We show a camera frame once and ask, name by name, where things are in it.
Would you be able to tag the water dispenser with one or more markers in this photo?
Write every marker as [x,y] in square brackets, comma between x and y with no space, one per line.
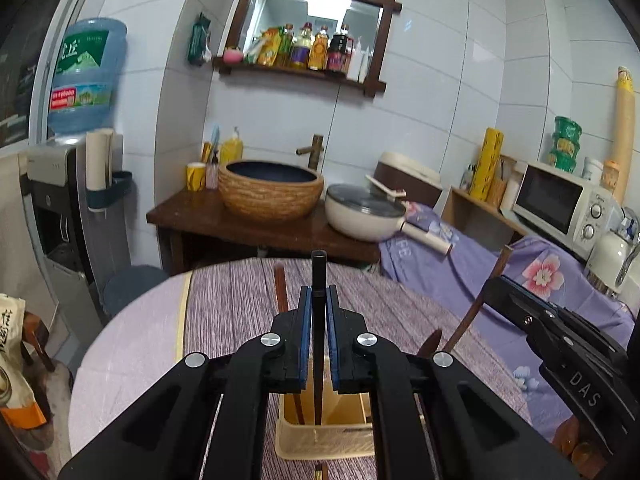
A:
[82,231]

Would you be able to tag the woven basin sink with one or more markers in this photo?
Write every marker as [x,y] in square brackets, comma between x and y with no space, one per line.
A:
[269,191]

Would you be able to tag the white microwave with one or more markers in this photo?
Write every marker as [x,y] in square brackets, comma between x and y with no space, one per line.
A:
[572,211]

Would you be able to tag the beige hanging cloth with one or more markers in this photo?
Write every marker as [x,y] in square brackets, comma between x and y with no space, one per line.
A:
[20,274]

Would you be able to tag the dark soy sauce bottle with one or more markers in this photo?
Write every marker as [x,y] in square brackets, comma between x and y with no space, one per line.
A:
[339,52]

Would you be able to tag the black chopstick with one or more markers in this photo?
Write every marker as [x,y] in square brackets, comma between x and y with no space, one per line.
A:
[318,307]

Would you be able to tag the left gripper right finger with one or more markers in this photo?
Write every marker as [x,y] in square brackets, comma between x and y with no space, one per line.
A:
[432,417]

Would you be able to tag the white kettle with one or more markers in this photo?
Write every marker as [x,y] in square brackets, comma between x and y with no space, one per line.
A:
[613,265]

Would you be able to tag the bamboo faucet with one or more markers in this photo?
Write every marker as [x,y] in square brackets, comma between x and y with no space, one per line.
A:
[313,151]

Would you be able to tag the wooden framed mirror shelf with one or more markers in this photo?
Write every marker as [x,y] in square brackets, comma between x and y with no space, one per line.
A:
[293,36]

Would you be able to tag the tall stack paper cups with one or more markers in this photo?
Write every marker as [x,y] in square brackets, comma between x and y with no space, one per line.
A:
[624,123]

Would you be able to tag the purple floral cloth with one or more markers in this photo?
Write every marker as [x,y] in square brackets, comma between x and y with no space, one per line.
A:
[456,279]

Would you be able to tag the brown wooden chopstick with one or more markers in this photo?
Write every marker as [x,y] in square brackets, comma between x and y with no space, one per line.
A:
[282,300]

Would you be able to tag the beige plastic utensil holder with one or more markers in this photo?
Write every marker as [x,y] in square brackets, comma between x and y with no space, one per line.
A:
[344,432]

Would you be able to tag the white frying pan with lid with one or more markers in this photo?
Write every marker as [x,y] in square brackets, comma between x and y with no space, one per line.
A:
[364,215]

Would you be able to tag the yellow roll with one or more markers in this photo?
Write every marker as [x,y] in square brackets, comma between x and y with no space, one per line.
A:
[487,163]

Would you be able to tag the blue water jug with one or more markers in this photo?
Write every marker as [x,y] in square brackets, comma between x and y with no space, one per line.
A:
[86,75]

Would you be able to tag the yellow soap bottle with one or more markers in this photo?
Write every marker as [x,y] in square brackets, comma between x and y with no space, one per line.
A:
[232,149]

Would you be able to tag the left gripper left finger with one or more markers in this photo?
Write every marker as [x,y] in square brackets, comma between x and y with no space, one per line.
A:
[205,418]

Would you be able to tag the dark wooden sink table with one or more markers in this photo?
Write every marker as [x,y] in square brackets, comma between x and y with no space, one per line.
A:
[196,229]

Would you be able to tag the yellow mug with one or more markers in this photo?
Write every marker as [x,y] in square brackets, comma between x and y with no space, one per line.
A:
[196,176]

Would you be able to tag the snack bag orange bottom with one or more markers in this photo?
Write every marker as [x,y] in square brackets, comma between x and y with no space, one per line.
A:
[19,407]

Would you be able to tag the purple striped tablecloth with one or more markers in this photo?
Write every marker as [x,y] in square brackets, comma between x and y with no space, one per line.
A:
[207,418]

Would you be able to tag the brown chopstick group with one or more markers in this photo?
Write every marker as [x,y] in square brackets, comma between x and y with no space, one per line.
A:
[478,302]

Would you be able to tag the brown rice cooker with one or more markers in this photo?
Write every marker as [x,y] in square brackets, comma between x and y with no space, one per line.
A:
[401,173]

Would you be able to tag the green instant noodle cups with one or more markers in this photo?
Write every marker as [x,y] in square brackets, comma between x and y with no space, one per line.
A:
[565,144]

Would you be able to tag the dark wooden spoon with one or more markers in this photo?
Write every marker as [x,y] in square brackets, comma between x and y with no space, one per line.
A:
[430,345]

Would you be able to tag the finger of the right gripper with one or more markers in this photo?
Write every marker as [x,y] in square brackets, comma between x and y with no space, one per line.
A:
[514,302]

